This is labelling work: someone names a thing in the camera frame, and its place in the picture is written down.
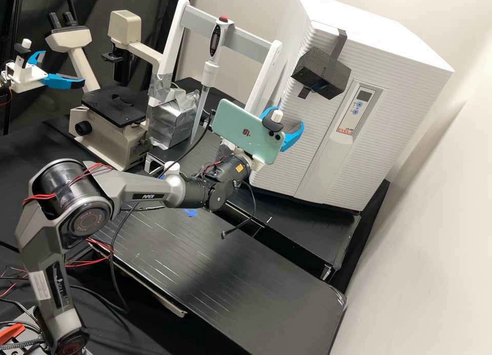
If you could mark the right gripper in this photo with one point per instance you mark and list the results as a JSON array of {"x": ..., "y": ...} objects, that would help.
[{"x": 256, "y": 166}]

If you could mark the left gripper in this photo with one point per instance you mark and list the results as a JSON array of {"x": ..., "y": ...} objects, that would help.
[{"x": 27, "y": 76}]

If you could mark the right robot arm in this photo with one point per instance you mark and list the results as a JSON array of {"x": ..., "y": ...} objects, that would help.
[{"x": 130, "y": 186}]

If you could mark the incubator door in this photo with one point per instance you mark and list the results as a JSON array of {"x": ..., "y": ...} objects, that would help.
[{"x": 307, "y": 147}]

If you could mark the left phone holder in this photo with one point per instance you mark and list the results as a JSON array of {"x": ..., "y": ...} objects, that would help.
[{"x": 26, "y": 44}]

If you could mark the cream microscope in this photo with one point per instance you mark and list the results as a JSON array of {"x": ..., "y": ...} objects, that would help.
[{"x": 111, "y": 136}]

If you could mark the white pipette stand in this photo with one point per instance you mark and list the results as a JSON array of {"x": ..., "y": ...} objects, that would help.
[{"x": 246, "y": 38}]

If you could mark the pipette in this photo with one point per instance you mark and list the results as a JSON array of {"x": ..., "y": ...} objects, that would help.
[{"x": 217, "y": 36}]

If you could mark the white incubator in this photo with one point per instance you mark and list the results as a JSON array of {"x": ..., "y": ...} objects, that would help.
[{"x": 365, "y": 17}]

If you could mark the right wrist camera phone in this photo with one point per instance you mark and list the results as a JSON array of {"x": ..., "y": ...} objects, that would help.
[{"x": 242, "y": 124}]

